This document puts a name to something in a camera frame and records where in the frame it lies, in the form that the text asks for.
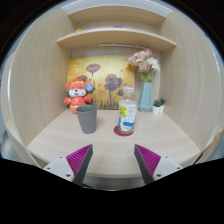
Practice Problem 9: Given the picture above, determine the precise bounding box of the clear plastic drink bottle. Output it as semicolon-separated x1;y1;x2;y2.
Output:
117;87;139;135

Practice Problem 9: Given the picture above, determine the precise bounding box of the flat round red coaster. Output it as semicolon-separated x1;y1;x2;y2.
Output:
113;124;135;138

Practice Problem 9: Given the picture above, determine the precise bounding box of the light wooden shelf unit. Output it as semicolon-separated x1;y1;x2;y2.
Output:
56;4;177;52

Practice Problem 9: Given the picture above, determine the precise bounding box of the red plush toy figure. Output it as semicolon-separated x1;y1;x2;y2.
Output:
63;78;95;115

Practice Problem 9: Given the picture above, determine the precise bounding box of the pink and white flower bouquet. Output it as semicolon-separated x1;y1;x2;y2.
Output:
127;49;161;84

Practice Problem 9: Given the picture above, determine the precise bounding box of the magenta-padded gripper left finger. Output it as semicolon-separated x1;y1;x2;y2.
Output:
43;143;94;187

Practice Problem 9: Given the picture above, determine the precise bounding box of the grey mug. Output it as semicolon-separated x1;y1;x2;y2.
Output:
75;104;99;135

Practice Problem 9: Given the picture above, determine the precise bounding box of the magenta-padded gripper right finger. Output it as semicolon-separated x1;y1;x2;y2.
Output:
133;143;184;186

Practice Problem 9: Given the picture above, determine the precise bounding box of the teal vase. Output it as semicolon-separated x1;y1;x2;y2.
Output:
138;81;154;114

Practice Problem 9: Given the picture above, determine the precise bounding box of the yellow poppy flower painting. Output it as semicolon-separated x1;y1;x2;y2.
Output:
66;55;136;111

